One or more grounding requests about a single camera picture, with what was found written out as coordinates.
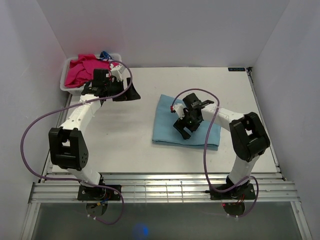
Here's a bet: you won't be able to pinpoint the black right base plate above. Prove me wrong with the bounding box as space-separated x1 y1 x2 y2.
207 183 256 201

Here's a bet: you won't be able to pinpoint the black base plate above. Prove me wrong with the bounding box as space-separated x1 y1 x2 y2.
77 184 122 201
207 183 256 201

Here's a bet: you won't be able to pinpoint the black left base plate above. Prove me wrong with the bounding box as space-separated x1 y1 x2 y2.
77 184 122 201

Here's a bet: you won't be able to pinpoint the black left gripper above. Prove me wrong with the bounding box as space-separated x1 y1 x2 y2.
104 77 140 102

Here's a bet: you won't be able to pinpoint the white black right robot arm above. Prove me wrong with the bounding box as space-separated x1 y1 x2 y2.
170 93 271 199

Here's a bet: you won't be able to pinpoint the blue white patterned garment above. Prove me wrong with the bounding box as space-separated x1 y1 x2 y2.
99 51 113 61

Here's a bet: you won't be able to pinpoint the aluminium rail frame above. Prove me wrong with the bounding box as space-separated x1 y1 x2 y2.
20 171 312 240

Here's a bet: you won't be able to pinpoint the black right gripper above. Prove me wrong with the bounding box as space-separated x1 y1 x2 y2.
174 110 203 140

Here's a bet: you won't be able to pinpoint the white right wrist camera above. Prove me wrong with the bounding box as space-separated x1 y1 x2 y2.
170 103 187 120

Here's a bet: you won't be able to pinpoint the light blue trousers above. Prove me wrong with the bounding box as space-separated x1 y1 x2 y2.
152 94 210 149

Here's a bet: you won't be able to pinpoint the pink garment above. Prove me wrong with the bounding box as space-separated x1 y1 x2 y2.
64 54 110 88

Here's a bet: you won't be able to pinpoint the white plastic laundry basket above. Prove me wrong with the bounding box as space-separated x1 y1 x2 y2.
60 52 126 96

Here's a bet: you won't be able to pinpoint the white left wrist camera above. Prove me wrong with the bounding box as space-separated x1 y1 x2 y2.
109 63 126 82

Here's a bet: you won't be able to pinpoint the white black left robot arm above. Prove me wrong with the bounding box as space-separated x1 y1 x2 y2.
48 69 141 200

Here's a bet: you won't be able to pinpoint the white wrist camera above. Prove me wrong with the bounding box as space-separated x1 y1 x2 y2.
170 103 187 120
109 63 126 82

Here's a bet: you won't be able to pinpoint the purple cable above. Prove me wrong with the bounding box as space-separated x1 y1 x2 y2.
20 60 133 225
171 88 259 218

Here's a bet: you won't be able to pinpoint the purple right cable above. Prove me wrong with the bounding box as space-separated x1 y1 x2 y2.
171 88 259 218

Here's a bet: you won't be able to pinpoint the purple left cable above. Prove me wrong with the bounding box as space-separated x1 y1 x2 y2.
20 60 133 225

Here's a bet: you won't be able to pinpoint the dark table label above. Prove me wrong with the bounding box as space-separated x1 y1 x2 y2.
227 67 246 72

